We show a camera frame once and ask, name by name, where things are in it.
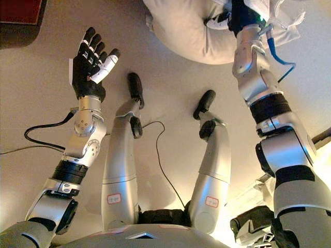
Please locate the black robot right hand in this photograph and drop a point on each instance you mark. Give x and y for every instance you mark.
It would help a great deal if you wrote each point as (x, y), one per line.
(243, 15)

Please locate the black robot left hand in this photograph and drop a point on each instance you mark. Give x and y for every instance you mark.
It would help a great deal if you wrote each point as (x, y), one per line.
(84, 72)

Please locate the silver robot leg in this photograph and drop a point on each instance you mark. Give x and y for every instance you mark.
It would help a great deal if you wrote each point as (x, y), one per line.
(213, 168)
(119, 165)

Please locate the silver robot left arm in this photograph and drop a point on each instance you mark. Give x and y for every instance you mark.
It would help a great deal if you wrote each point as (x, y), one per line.
(82, 139)

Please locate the grey robot torso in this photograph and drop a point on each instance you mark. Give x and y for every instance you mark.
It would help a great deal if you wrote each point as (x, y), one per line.
(77, 236)

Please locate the silver robot right leg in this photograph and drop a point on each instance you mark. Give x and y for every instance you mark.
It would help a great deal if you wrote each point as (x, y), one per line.
(213, 168)

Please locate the white ruffled pillow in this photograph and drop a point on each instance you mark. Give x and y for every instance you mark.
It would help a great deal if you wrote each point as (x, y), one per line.
(181, 31)

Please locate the silver robot left leg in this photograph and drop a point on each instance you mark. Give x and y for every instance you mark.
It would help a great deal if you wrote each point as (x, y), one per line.
(119, 165)

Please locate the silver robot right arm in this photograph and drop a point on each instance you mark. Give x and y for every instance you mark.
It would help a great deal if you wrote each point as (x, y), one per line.
(282, 149)

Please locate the reddish brown wooden desk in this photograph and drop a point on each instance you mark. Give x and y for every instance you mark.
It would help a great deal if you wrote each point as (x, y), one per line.
(18, 15)

